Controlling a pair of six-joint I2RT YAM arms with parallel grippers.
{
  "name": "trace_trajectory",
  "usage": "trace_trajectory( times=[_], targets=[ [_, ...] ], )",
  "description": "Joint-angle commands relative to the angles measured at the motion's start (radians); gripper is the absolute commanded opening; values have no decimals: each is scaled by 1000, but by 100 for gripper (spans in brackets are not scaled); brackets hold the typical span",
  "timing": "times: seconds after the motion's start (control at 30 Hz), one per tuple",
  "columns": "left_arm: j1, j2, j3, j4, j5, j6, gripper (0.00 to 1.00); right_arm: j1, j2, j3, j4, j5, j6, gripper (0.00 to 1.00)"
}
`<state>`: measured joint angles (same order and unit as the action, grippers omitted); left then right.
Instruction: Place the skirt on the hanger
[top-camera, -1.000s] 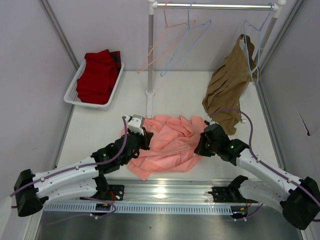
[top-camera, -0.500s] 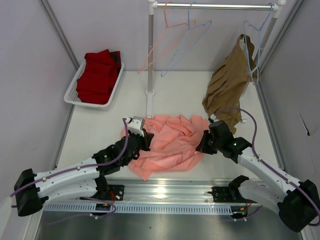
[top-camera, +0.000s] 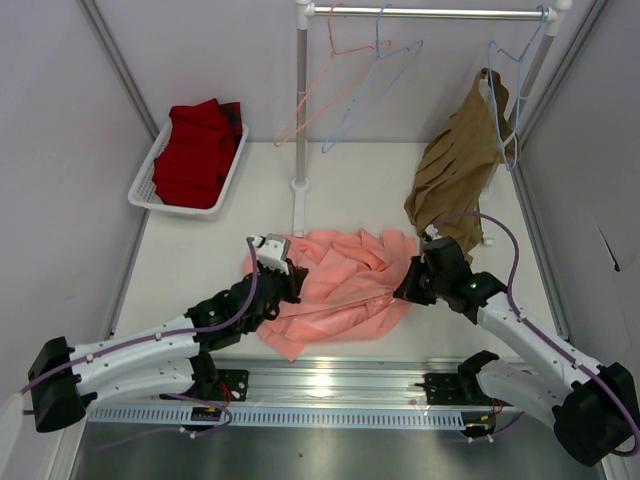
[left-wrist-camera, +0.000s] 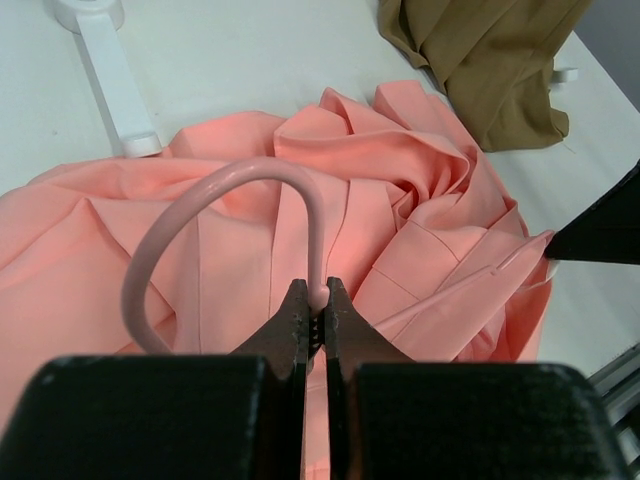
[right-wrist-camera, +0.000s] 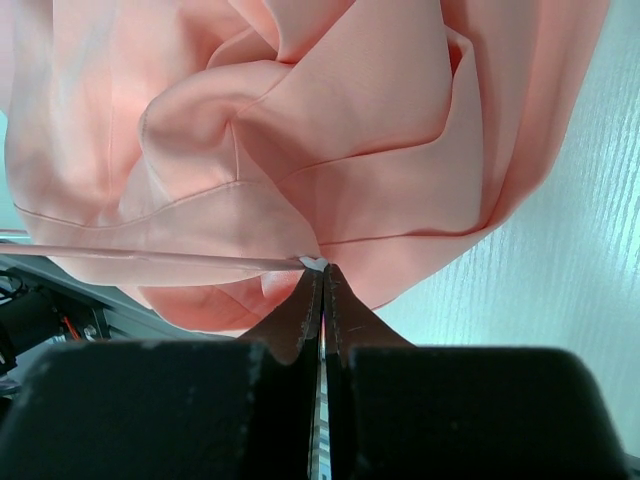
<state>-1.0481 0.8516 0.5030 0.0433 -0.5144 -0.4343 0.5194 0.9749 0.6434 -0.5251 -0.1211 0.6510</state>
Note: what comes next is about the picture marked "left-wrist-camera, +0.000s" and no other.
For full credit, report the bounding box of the brown pleated skirt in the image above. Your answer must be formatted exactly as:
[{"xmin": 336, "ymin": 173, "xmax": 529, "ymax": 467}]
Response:
[{"xmin": 377, "ymin": 0, "xmax": 591, "ymax": 152}]

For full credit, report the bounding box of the pink wire hanger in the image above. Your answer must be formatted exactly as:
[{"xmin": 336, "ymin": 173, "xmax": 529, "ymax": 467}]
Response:
[{"xmin": 120, "ymin": 157, "xmax": 330, "ymax": 354}]

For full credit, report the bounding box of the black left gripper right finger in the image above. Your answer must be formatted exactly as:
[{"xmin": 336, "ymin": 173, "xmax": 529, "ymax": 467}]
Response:
[{"xmin": 323, "ymin": 277, "xmax": 413, "ymax": 383}]

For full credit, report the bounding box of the pink pleated skirt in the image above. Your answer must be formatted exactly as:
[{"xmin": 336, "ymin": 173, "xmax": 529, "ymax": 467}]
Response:
[{"xmin": 0, "ymin": 81, "xmax": 557, "ymax": 480}]

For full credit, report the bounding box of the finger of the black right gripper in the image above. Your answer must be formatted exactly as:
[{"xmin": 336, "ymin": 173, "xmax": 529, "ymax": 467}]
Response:
[{"xmin": 545, "ymin": 163, "xmax": 640, "ymax": 263}]

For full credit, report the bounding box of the silver clothes rack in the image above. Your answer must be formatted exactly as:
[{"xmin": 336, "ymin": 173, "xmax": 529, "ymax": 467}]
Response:
[{"xmin": 52, "ymin": 0, "xmax": 162, "ymax": 158}]

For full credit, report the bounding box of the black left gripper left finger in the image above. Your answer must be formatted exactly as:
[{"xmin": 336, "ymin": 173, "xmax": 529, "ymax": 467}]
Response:
[{"xmin": 231, "ymin": 279, "xmax": 309, "ymax": 380}]

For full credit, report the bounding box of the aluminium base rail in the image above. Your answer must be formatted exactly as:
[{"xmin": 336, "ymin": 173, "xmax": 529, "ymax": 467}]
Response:
[{"xmin": 589, "ymin": 344, "xmax": 640, "ymax": 479}]

